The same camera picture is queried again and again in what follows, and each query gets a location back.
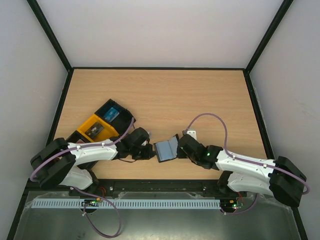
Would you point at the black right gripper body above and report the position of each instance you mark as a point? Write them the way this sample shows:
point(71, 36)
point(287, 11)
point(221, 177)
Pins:
point(181, 148)

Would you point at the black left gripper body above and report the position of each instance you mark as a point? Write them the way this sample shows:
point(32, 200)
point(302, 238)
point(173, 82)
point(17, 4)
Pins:
point(138, 154)

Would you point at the black leather card holder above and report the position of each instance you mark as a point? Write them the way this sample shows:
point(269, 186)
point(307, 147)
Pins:
point(167, 150)

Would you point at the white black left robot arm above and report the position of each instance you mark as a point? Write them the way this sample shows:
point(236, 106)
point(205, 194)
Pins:
point(58, 164)

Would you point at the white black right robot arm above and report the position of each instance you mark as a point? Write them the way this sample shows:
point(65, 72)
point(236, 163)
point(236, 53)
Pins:
point(255, 172)

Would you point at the blue credit card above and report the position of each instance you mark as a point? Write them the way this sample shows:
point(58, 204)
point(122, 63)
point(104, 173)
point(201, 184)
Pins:
point(111, 114)

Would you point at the black credit card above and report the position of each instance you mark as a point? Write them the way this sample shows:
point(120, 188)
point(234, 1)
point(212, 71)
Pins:
point(94, 130)

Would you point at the red credit card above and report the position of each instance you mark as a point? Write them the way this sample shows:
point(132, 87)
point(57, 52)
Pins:
point(80, 141)

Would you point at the yellow middle sorting bin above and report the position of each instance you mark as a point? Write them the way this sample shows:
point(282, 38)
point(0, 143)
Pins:
point(105, 134)

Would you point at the black far sorting bin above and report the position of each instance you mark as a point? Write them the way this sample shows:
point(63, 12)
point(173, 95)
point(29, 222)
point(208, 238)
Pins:
point(122, 121)

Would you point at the black sorting bin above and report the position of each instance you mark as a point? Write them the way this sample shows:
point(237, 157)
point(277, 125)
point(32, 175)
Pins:
point(122, 121)
point(72, 139)

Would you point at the black near sorting bin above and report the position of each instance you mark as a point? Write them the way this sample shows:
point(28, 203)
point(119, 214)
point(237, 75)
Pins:
point(72, 139)

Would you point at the right controller circuit board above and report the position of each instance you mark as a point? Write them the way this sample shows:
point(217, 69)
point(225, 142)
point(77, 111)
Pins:
point(232, 204)

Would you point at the controller circuit board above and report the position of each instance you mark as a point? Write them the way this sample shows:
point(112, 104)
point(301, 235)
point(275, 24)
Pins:
point(232, 204)
point(92, 202)

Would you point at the left controller circuit board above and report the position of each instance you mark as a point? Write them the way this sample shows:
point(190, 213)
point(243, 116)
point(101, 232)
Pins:
point(92, 202)

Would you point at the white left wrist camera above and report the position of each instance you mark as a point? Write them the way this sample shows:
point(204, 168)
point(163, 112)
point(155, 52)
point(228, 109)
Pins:
point(147, 141)

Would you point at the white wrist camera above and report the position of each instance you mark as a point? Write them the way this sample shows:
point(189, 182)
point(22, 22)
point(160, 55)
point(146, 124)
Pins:
point(191, 132)
point(147, 141)

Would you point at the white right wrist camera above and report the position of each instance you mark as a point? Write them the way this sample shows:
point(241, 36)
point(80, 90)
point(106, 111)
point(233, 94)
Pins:
point(191, 132)

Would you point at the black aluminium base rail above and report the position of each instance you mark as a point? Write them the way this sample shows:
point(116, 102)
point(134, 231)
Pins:
point(217, 189)

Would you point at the light blue slotted cable duct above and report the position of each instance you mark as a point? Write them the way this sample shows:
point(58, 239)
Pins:
point(72, 203)

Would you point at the black cage frame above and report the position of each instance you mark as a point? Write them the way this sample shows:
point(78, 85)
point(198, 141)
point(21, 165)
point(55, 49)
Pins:
point(281, 12)

